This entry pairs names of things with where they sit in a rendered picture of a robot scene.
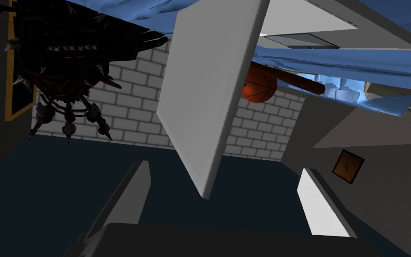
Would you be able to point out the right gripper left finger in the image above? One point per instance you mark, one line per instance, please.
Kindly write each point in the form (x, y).
(127, 200)

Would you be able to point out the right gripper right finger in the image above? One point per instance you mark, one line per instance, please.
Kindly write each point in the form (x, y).
(321, 210)

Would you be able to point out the small brown framed picture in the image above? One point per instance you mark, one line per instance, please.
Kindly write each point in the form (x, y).
(348, 166)

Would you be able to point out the brown baseball bat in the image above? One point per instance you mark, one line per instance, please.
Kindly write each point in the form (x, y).
(298, 82)

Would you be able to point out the orange basketball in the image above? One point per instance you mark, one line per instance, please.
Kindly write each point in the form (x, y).
(259, 89)

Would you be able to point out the white flat panel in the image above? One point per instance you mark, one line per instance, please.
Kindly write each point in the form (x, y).
(209, 89)

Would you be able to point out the blue bed cover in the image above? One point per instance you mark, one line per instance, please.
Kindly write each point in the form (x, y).
(334, 64)

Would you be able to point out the black spiky object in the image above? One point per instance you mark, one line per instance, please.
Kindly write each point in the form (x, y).
(59, 53)

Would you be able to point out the white desk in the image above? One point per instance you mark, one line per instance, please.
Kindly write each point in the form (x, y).
(298, 18)

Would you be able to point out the yellow-framed dark wall picture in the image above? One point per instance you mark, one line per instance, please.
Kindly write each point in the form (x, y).
(23, 96)

